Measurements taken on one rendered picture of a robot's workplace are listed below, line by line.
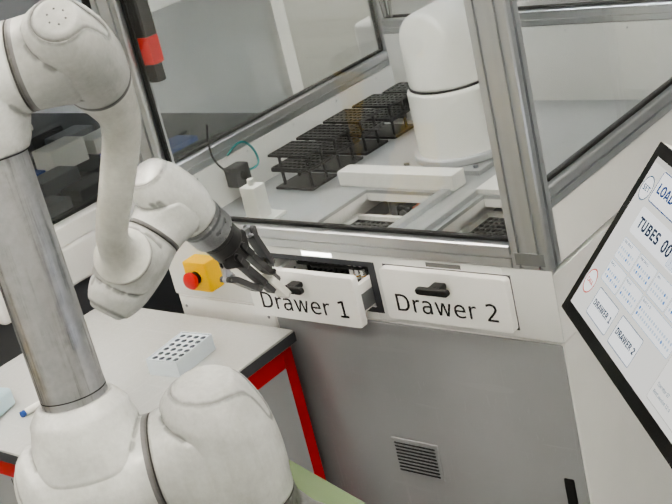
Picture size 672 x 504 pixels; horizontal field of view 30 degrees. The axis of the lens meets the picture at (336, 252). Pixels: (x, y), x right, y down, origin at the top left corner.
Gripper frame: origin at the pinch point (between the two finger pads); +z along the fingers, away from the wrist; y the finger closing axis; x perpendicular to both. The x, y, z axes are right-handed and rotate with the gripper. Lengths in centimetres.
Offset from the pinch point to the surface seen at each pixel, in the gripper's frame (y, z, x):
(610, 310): -3, -12, -79
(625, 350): -11, -16, -85
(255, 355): -10.1, 13.6, 10.6
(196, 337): -9.5, 10.2, 25.6
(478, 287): 8.2, 8.3, -40.1
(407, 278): 8.4, 8.0, -24.0
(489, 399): -5.0, 30.4, -36.1
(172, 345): -13.0, 8.0, 29.0
